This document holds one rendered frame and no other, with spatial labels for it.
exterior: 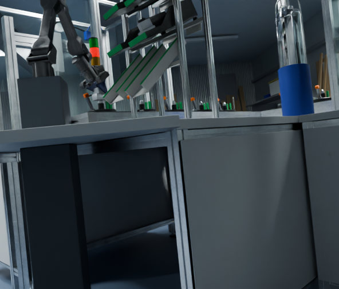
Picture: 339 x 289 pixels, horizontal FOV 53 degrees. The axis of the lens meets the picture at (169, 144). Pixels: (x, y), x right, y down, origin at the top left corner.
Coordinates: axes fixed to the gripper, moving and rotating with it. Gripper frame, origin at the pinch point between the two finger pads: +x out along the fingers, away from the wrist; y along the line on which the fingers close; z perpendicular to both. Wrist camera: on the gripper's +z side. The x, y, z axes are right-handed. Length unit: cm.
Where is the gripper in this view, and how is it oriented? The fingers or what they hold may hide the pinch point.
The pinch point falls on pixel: (100, 89)
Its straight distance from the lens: 171.6
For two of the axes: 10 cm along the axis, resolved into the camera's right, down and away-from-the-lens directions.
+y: -7.0, 0.8, 7.1
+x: 5.2, 7.4, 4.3
